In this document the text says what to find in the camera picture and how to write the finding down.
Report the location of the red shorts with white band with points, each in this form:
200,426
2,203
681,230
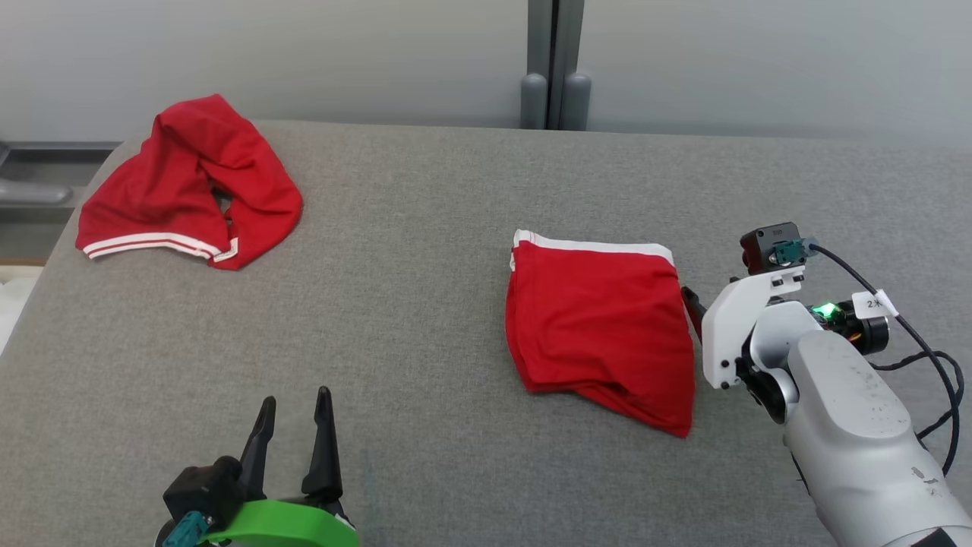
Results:
600,327

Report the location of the red shirt with white sleeves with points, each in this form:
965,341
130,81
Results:
152,190

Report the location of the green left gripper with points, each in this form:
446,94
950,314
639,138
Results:
281,524

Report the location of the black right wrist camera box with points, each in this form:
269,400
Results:
763,247

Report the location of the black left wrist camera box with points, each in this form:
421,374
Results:
197,486

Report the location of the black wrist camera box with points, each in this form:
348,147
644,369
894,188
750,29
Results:
197,486
763,247

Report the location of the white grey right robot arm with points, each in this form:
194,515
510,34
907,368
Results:
850,410

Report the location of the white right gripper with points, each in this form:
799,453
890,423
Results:
729,327

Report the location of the grey partition frame post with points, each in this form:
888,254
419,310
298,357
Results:
566,38

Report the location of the grey metal bar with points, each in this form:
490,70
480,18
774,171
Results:
34,192

